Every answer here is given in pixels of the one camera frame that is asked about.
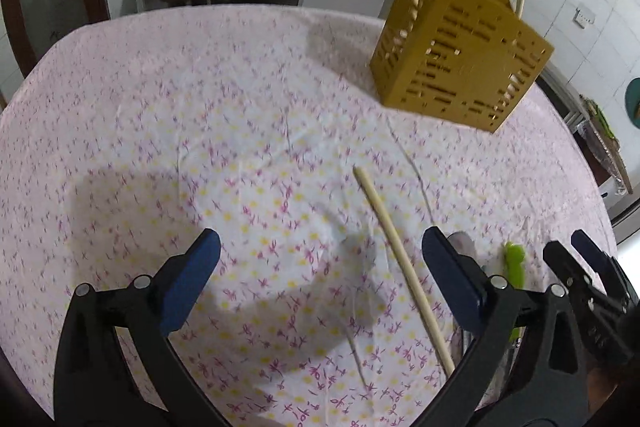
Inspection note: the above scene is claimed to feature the wooden chopstick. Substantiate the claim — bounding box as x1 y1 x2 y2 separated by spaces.
354 167 456 377

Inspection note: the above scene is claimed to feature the green handled knife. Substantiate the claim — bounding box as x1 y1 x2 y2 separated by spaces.
502 241 527 343

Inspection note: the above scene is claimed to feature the person's right hand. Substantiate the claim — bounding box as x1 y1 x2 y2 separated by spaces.
587 366 618 416

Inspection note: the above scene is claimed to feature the wooden board with vegetables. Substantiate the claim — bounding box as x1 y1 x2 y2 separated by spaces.
577 95 634 195

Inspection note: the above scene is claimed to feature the green round cutting board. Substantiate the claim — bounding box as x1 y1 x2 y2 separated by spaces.
625 78 640 128

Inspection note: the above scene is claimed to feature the floral pink tablecloth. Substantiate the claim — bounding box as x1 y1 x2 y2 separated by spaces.
1 6 616 426

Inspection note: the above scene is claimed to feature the yellow perforated utensil holder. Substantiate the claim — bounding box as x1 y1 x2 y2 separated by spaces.
370 0 554 132

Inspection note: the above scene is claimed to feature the white wall socket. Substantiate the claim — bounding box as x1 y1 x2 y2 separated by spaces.
573 6 596 29

